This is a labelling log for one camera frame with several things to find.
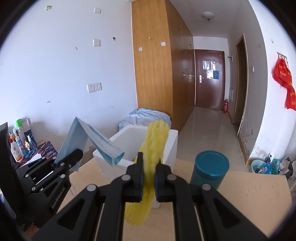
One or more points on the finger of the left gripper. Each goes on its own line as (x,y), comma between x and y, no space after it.
(69,163)

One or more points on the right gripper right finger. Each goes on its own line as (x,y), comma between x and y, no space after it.
(201,212)

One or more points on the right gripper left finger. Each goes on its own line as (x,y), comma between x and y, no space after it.
(97,213)

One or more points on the blue surgical face mask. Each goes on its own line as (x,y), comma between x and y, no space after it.
(78,133)

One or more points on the yellow foam fruit net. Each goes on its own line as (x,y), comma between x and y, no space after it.
(153,151)

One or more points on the patterned dark cloth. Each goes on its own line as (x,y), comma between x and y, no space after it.
(45,150)

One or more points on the blue spray bottle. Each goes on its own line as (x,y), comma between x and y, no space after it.
(32,145)

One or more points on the white lotion bottle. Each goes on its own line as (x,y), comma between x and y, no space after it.
(16,151)

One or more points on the teal metal canister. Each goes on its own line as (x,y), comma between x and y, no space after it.
(209,167)

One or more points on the green cap spray can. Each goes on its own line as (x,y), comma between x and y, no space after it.
(21,133)

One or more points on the white foam box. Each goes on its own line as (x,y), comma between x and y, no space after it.
(129,140)

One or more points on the teal waste bin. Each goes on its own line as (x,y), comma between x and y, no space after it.
(256,164)

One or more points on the light blue cloth bundle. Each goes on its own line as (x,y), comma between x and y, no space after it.
(144,116)

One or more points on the red fire extinguisher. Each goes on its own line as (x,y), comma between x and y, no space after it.
(226,106)

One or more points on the dark brown entrance door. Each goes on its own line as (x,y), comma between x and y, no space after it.
(210,79)

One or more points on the wooden wardrobe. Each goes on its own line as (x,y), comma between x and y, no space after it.
(163,60)

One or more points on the red hanging bags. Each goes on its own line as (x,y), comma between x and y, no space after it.
(282,75)

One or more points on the ceiling lamp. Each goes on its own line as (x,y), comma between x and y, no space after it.
(207,15)

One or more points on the white wall socket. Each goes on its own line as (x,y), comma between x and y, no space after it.
(94,87)

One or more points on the white wall switch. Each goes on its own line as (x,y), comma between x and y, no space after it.
(96,43)

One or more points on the brown side door frame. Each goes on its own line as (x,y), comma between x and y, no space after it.
(241,84)

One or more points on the wall coat hook rail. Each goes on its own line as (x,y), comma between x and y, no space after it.
(282,56)

